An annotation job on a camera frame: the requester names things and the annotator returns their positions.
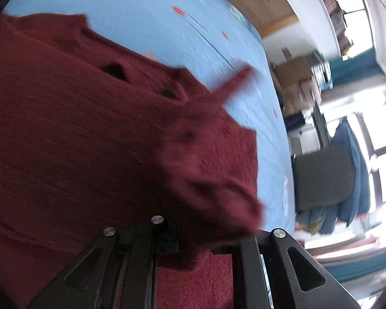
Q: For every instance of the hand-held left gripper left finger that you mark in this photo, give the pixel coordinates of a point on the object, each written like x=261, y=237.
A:
x=141, y=264

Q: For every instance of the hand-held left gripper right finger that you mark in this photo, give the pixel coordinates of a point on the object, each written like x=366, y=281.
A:
x=251, y=273

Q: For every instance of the dark red knit sweater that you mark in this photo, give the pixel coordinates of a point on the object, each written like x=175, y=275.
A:
x=67, y=119

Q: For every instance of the teal cloth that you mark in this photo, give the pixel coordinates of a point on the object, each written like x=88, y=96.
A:
x=363, y=265

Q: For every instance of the dark grey chair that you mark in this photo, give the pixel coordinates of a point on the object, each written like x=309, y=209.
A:
x=325, y=177

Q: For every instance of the black backpack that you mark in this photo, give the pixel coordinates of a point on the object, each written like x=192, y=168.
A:
x=294, y=120

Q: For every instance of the wooden drawer cabinet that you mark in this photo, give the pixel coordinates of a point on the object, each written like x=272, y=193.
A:
x=296, y=80

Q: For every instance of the teal curtain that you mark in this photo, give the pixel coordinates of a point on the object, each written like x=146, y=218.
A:
x=353, y=67

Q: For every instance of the bed with blue dinosaur sheet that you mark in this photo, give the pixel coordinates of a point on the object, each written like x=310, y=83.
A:
x=164, y=22

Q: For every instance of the row of books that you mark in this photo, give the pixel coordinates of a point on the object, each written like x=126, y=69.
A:
x=336, y=13

